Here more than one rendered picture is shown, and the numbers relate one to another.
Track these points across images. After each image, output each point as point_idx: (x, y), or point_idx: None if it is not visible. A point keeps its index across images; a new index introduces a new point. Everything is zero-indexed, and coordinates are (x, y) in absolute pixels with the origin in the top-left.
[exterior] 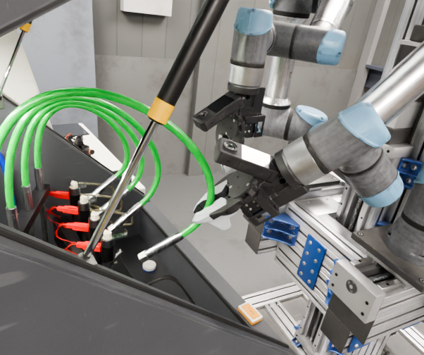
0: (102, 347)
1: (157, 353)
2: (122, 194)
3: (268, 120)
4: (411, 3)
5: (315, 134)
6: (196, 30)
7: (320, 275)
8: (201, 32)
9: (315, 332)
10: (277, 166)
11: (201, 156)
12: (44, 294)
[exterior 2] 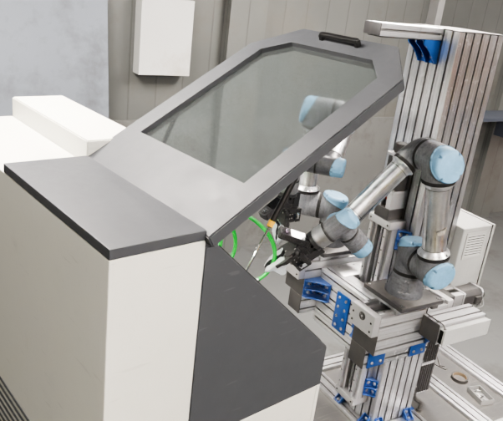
0: (251, 304)
1: (265, 314)
2: (258, 250)
3: (302, 203)
4: (396, 123)
5: (326, 223)
6: (281, 200)
7: (348, 321)
8: (283, 201)
9: (352, 381)
10: (308, 239)
11: (271, 235)
12: (241, 279)
